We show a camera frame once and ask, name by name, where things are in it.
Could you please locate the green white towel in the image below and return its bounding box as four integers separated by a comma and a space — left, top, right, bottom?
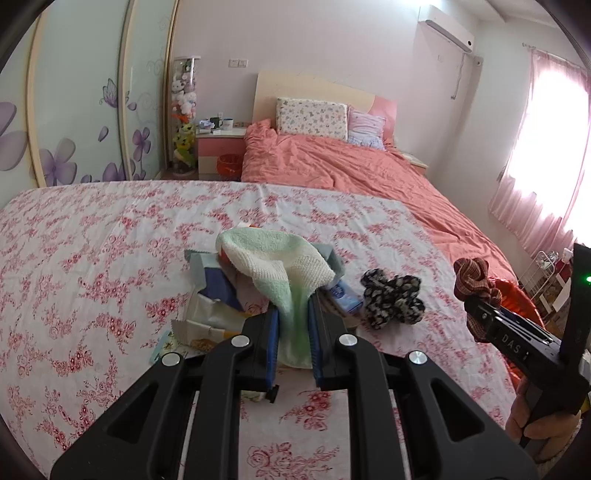
215, 227, 335, 369

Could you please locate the black floral scrunchie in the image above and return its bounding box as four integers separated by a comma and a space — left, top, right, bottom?
361, 269, 426, 330

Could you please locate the brown red scrunchie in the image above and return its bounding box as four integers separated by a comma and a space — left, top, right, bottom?
453, 257, 502, 344

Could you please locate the person's right hand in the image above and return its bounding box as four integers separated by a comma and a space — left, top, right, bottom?
505, 377, 581, 463

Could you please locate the floral hand cream tube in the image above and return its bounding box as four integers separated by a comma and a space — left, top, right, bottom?
242, 385, 280, 403

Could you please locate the blue tissue pack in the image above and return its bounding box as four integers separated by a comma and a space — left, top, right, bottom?
325, 280, 363, 315

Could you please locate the grey blue sock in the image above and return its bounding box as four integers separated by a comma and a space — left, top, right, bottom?
315, 243, 346, 282

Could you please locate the orange plastic laundry basket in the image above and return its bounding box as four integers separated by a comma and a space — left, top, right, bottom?
492, 278, 544, 327

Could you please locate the white snack wrapper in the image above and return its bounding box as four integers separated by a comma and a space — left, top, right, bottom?
171, 290, 266, 352

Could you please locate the floral paper box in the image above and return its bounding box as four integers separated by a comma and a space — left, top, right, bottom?
149, 330, 204, 365

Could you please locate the salmon pink bed duvet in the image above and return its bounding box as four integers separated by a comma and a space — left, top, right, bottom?
242, 119, 517, 283

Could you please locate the small red bin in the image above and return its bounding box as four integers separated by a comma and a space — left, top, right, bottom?
216, 154, 243, 181

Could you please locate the pink sheer curtain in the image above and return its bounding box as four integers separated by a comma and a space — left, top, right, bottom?
489, 49, 590, 255

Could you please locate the pink striped pillow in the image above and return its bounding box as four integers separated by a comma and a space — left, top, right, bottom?
348, 106, 387, 151

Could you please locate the floral white pillow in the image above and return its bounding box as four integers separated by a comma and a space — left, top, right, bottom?
276, 97, 348, 141

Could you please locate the left pink bedside table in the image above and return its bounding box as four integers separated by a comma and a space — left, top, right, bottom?
195, 127, 246, 180

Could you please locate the white mug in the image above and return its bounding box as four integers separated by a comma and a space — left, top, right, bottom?
221, 118, 235, 130

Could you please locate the pink floral tablecloth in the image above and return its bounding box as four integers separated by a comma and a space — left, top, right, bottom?
1, 181, 515, 474

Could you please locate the beige wooden headboard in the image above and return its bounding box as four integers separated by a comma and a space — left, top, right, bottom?
252, 71, 397, 141

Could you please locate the plush toy display tube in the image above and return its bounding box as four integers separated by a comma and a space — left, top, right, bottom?
167, 56, 200, 177

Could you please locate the glass sliding wardrobe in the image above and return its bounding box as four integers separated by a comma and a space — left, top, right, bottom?
1, 1, 178, 197

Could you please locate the white wire rack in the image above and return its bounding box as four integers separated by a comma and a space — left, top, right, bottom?
519, 248, 573, 318

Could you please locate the white wall air conditioner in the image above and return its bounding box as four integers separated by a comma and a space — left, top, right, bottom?
418, 5, 475, 54

